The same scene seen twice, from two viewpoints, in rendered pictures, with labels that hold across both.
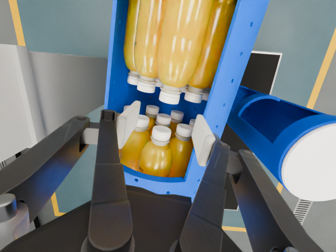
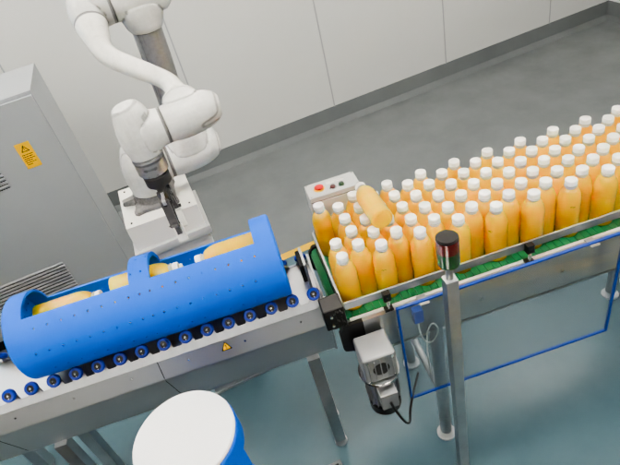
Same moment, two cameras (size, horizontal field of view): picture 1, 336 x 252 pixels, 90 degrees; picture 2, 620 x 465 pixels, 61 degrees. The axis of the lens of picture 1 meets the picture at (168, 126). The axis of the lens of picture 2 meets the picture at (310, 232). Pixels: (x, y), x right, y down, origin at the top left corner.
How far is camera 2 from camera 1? 159 cm
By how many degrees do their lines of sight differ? 59
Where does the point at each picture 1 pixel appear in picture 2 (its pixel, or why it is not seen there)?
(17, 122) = (156, 236)
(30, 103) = (172, 241)
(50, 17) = not seen: hidden behind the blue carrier
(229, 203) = not seen: outside the picture
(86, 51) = not seen: hidden behind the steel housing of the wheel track
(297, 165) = (174, 407)
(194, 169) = (158, 279)
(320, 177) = (166, 438)
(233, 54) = (224, 258)
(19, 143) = (139, 241)
